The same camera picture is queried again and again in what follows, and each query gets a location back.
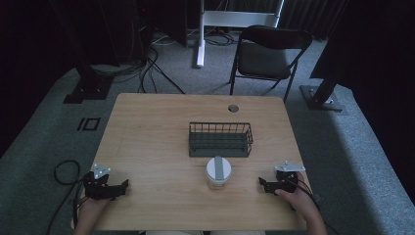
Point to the person's left hand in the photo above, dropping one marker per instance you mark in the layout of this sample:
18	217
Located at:
92	203

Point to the black metal stand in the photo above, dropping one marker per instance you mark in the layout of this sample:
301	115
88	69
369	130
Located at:
85	81
321	94

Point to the white cup with grey lid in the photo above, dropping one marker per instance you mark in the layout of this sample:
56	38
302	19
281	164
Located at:
218	173

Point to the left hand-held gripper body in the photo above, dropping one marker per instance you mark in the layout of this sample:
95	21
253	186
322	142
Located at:
96	188

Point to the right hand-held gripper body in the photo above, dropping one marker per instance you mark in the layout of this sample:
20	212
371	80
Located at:
287	180

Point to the white metal desk frame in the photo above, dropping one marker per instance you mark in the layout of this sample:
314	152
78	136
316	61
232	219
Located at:
228	19

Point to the person's right hand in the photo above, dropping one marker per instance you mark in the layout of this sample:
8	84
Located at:
297	199

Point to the black folding chair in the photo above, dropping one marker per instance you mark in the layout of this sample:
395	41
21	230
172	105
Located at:
264	58

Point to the grey round table grommet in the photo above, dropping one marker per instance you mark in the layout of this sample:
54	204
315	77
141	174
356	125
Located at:
233	108

